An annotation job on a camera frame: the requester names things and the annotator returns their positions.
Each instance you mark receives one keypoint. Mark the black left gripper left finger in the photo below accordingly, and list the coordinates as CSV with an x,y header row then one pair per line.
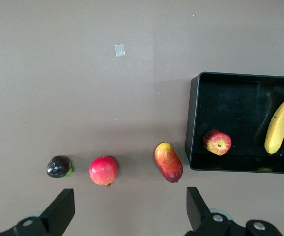
x,y
58,211

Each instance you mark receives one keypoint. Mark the small clear tape piece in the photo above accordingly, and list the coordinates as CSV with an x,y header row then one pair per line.
x,y
120,50

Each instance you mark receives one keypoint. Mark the black plastic box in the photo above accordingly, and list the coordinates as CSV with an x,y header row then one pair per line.
x,y
230,110

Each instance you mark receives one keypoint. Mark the red pomegranate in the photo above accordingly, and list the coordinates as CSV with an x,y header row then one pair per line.
x,y
103,170

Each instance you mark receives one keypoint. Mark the dark purple mangosteen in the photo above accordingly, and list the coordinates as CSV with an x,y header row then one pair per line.
x,y
57,167

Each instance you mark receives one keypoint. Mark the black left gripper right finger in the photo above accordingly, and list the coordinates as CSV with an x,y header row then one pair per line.
x,y
198,209

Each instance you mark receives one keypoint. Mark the yellow banana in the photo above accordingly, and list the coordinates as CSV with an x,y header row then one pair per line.
x,y
277,127

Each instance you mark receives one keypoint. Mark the red yellow mango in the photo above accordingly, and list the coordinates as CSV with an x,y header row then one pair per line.
x,y
168,162

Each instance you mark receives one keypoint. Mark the red yellow apple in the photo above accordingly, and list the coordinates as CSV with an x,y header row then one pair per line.
x,y
217,143

